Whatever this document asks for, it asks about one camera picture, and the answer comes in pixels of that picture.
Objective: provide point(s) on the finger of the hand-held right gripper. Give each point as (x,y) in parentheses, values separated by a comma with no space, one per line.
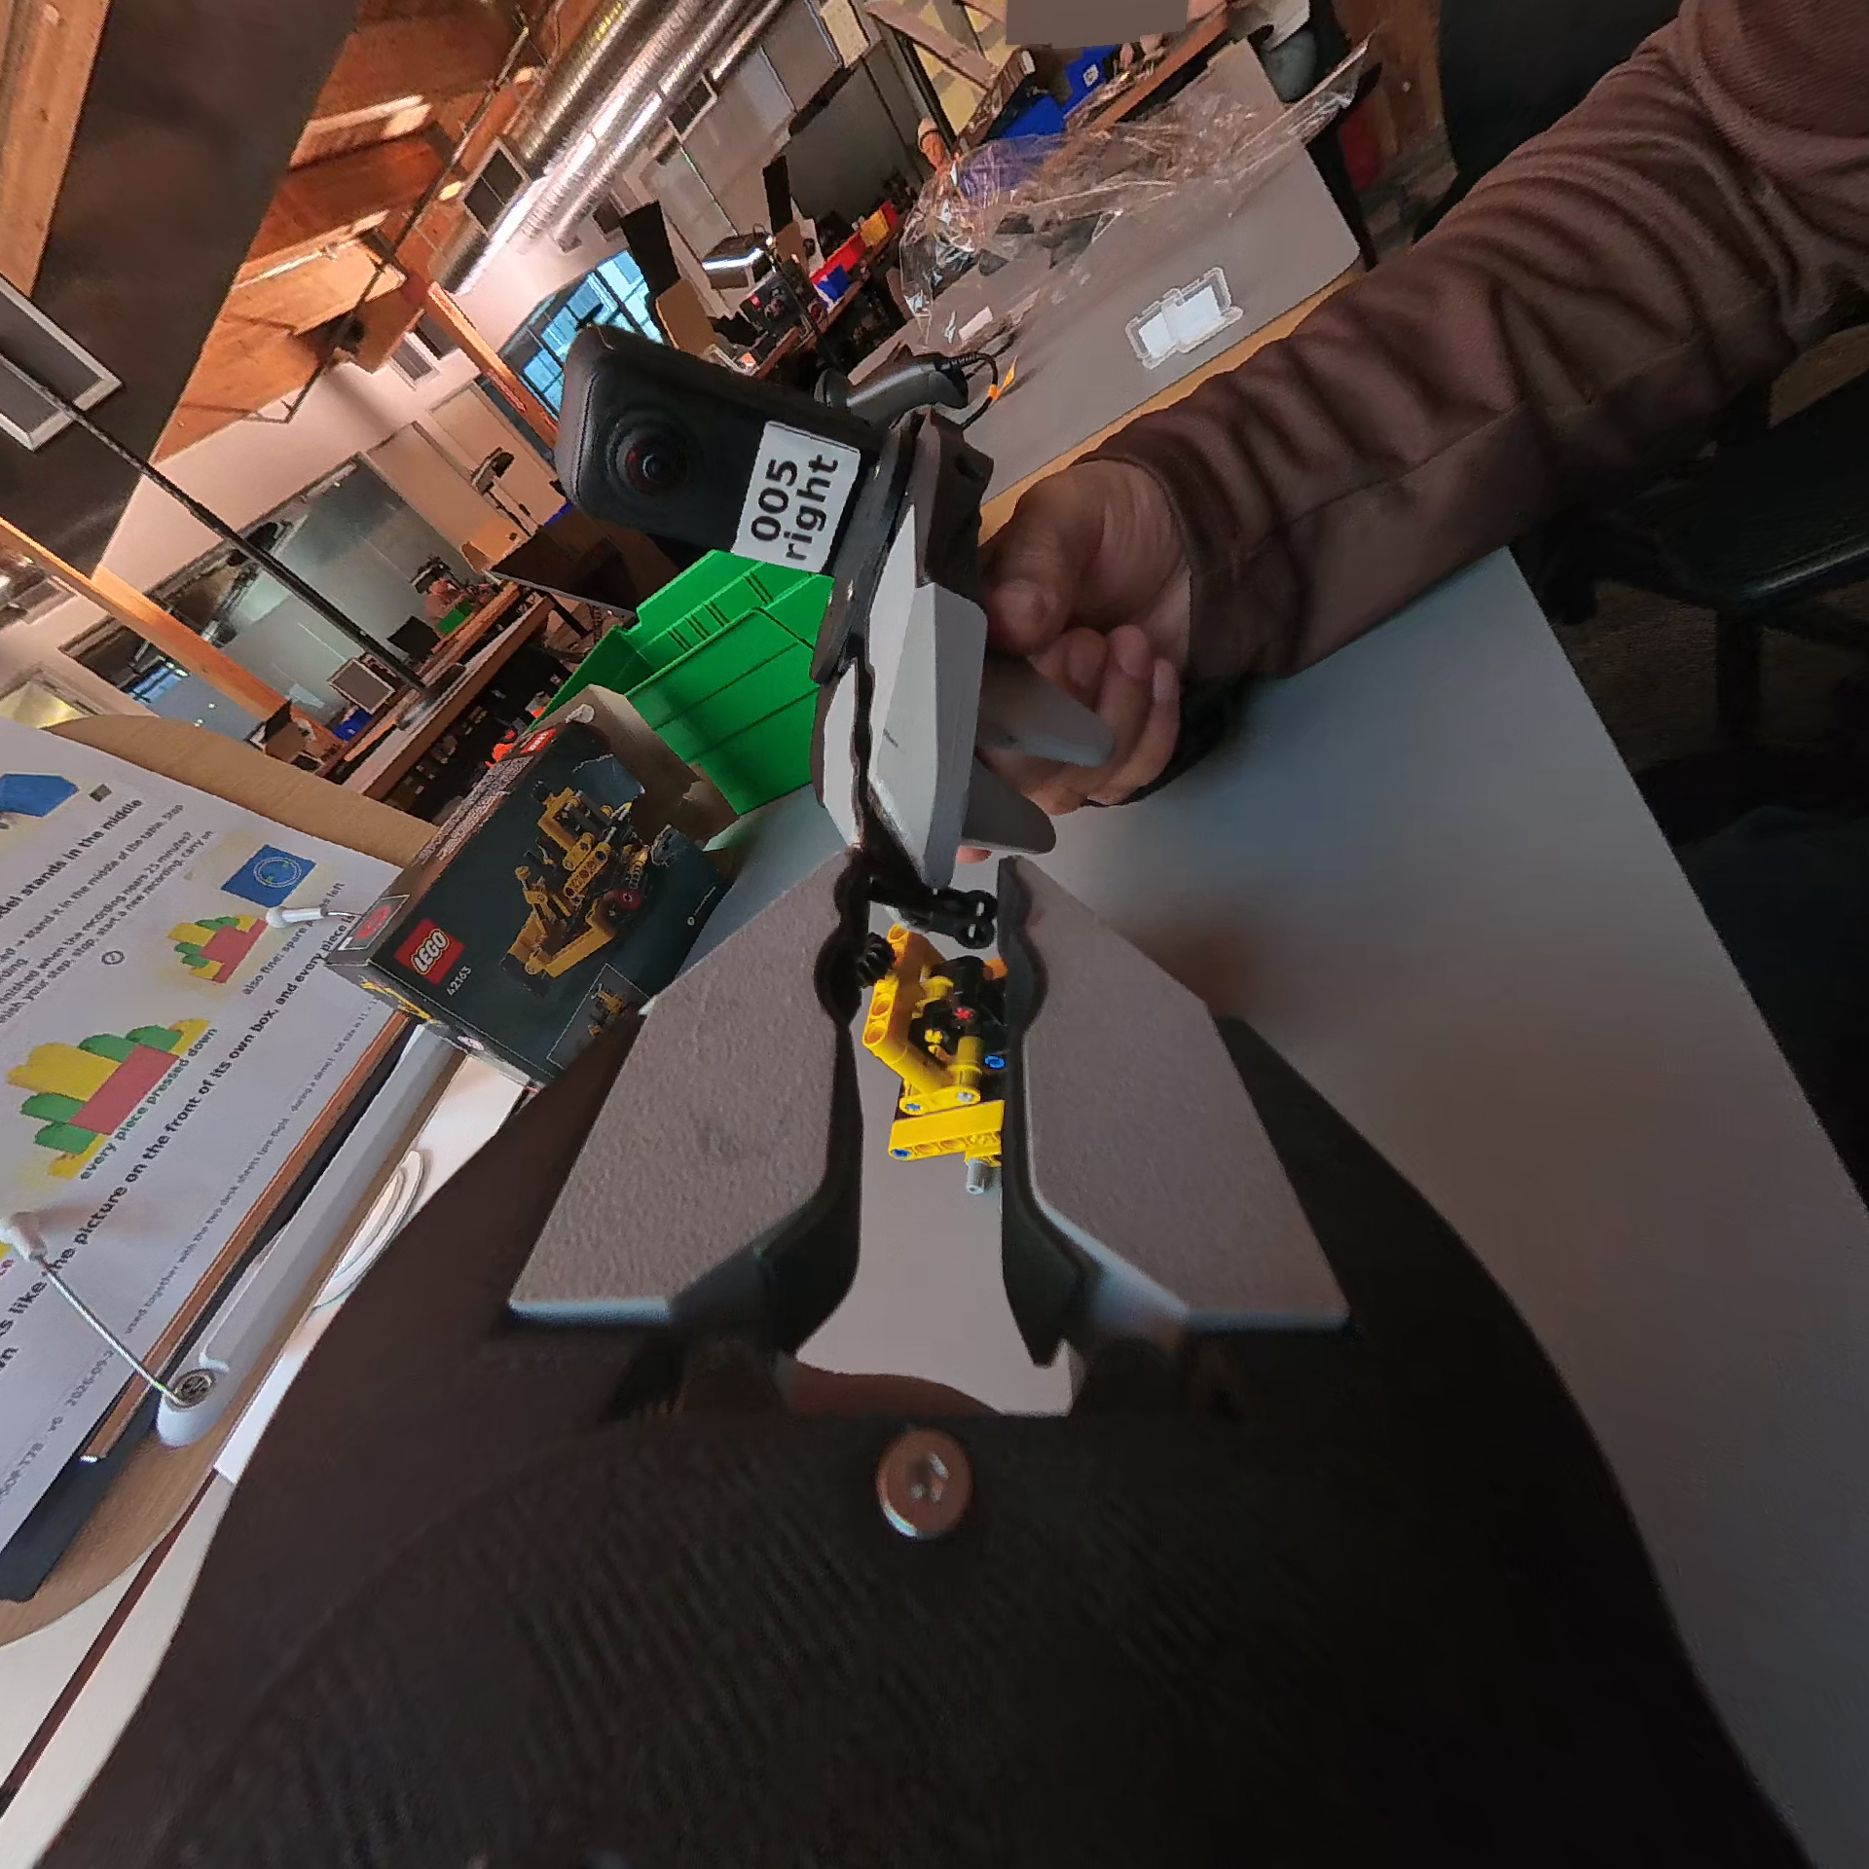
(926,716)
(828,768)

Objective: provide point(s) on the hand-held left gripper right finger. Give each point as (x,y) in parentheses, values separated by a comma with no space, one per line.
(1168,1155)

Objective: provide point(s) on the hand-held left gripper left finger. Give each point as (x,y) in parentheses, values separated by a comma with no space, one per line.
(687,1155)

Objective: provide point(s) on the black lego pin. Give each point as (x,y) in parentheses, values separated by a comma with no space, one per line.
(933,908)

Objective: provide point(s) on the yellow black lego model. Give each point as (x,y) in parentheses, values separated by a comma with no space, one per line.
(926,1081)

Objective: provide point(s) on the person's right forearm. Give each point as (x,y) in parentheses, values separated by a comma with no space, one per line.
(1460,365)

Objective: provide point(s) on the dark lego set box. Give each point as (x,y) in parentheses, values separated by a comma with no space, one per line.
(539,933)

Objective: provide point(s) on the person's right hand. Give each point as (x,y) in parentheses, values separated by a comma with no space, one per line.
(1111,583)

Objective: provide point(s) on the green plastic bin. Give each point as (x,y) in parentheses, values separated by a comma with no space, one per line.
(700,671)

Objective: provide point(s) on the grey barcode scanner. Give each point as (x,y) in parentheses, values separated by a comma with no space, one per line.
(889,382)

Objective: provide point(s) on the small clear plastic packet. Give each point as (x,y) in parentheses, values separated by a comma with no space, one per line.
(1184,313)

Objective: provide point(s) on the crumpled clear plastic bag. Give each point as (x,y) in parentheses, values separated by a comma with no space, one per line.
(1080,188)

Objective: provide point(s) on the printed instruction sheet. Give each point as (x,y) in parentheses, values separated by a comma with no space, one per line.
(174,1051)

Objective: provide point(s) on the black office chair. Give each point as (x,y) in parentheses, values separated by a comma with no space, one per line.
(1723,555)

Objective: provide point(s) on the silver ventilation duct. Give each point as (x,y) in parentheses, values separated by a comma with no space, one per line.
(613,130)

